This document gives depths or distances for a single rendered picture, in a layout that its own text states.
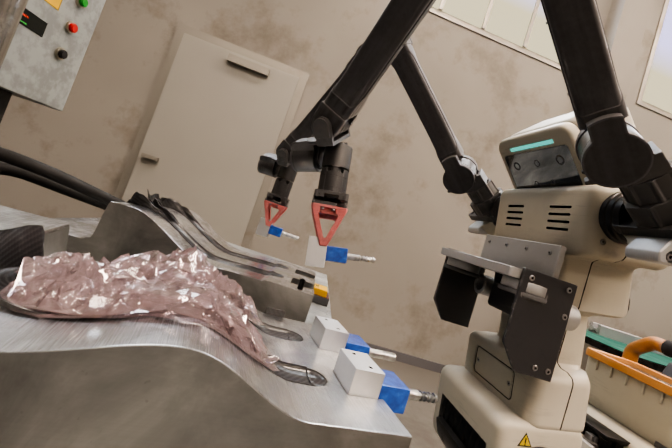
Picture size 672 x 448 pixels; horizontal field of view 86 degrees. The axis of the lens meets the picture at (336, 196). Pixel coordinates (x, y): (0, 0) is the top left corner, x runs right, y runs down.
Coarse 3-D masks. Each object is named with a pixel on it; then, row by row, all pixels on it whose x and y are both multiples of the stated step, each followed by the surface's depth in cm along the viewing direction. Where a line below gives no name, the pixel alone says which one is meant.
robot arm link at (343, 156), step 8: (336, 144) 71; (344, 144) 71; (320, 152) 74; (328, 152) 71; (336, 152) 71; (344, 152) 71; (320, 160) 74; (328, 160) 71; (336, 160) 70; (344, 160) 71; (344, 168) 71
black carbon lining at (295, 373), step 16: (0, 240) 34; (16, 240) 36; (32, 240) 38; (0, 256) 35; (16, 256) 37; (32, 256) 38; (0, 272) 35; (0, 288) 33; (0, 304) 29; (272, 336) 46; (288, 336) 49; (288, 368) 39; (304, 368) 40; (320, 384) 38
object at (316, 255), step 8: (312, 240) 67; (312, 248) 67; (320, 248) 67; (328, 248) 67; (336, 248) 68; (344, 248) 68; (312, 256) 67; (320, 256) 67; (328, 256) 67; (336, 256) 67; (344, 256) 67; (352, 256) 69; (360, 256) 69; (312, 264) 66; (320, 264) 66
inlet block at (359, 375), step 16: (352, 352) 42; (336, 368) 41; (352, 368) 38; (368, 368) 39; (352, 384) 37; (368, 384) 38; (384, 384) 39; (400, 384) 41; (384, 400) 39; (400, 400) 40; (416, 400) 42; (432, 400) 43
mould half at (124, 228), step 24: (120, 216) 60; (144, 216) 60; (72, 240) 60; (96, 240) 60; (120, 240) 60; (144, 240) 60; (168, 240) 60; (216, 240) 81; (216, 264) 63; (264, 264) 76; (288, 264) 84; (264, 288) 61; (288, 288) 61; (264, 312) 60; (288, 312) 61
